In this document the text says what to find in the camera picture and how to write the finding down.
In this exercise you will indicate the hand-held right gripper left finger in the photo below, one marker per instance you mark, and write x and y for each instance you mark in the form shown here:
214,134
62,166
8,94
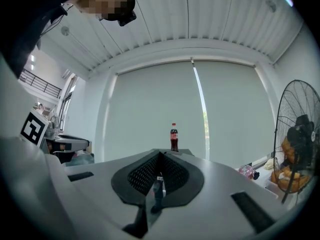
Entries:
140,174

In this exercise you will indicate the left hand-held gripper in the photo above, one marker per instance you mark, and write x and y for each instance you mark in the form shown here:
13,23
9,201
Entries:
33,129

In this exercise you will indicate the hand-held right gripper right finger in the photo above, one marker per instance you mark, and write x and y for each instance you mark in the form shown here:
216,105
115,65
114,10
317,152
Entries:
180,174

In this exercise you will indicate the cola bottle with red label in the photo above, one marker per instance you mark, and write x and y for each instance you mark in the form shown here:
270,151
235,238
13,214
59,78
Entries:
174,139

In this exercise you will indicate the grey desk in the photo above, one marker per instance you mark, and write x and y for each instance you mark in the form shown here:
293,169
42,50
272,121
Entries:
72,140

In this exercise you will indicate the black metal railing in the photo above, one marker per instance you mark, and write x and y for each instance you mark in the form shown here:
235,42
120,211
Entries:
40,84

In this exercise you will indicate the pink patterned bag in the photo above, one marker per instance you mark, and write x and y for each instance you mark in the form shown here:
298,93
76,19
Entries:
246,171

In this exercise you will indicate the white roller blind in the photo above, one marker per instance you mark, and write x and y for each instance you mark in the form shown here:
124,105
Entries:
155,109
235,114

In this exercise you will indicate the cream cloth bundle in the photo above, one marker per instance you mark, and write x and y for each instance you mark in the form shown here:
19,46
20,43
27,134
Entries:
269,164

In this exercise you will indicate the white storage box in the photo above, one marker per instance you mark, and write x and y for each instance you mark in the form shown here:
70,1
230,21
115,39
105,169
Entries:
271,185

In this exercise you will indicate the round white ceiling fixture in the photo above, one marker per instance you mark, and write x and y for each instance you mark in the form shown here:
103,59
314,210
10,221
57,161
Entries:
65,30
271,6

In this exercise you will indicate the orange plush toy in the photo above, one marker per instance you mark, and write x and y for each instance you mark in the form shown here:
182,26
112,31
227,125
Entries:
287,149

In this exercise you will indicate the person's black top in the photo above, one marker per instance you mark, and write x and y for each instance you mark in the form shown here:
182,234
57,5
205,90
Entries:
30,14

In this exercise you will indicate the black floor fan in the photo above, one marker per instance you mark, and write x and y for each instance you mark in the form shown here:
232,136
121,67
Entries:
300,134

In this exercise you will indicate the black head-worn camera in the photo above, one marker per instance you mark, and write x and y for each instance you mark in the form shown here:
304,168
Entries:
125,14

